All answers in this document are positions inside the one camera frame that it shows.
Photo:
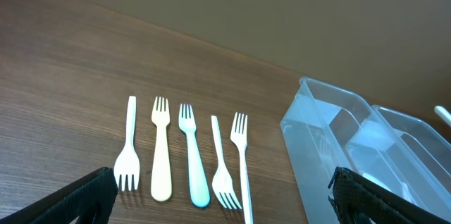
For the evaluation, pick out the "white spoon wide handle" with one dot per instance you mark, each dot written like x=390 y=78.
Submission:
x=443 y=113

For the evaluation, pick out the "white fork tines down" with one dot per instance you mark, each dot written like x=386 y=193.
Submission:
x=127 y=166

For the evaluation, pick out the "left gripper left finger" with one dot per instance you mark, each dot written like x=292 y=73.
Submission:
x=89 y=199

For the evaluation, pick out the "slim white fork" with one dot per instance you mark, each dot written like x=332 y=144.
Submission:
x=238 y=136

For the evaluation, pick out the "left clear plastic container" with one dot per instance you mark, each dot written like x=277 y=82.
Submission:
x=320 y=121

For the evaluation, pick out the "small white fork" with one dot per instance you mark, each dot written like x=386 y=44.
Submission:
x=222 y=182

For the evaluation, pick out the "cream yellow fork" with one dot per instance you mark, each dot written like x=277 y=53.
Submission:
x=161 y=182

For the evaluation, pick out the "clear plastic container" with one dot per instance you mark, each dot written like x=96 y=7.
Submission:
x=395 y=147
x=320 y=121

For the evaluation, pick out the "light blue fork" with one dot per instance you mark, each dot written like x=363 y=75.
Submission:
x=199 y=189

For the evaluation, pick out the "right clear plastic container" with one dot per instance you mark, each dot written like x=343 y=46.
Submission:
x=395 y=147

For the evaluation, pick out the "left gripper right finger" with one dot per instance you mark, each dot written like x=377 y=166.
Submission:
x=358 y=200

